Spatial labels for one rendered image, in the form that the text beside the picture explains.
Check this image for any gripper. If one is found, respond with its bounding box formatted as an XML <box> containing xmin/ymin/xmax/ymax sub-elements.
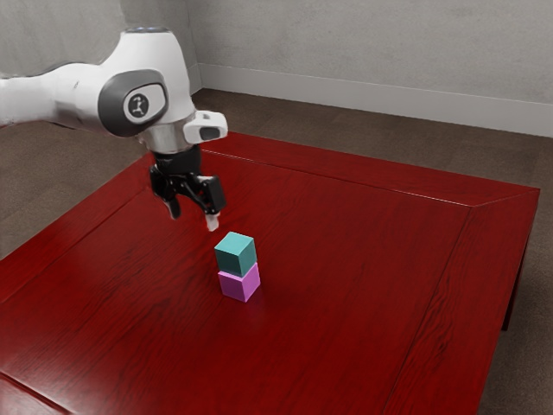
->
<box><xmin>149</xmin><ymin>145</ymin><xmax>228</xmax><ymax>233</ymax></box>

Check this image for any teal block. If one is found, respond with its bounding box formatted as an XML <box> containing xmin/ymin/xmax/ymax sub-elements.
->
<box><xmin>213</xmin><ymin>231</ymin><xmax>258</xmax><ymax>278</ymax></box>

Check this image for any pink block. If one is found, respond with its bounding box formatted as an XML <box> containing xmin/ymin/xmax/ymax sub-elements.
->
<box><xmin>217</xmin><ymin>261</ymin><xmax>262</xmax><ymax>303</ymax></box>

